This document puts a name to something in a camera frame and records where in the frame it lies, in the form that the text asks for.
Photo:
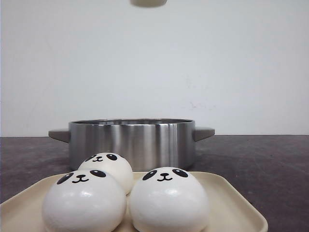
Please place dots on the stainless steel steamer pot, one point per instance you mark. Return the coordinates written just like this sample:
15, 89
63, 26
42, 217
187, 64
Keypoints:
146, 143

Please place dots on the panda bun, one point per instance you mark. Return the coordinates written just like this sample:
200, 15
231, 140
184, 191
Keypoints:
148, 3
89, 200
114, 164
169, 199

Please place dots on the cream plastic tray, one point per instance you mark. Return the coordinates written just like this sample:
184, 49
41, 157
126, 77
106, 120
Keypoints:
230, 211

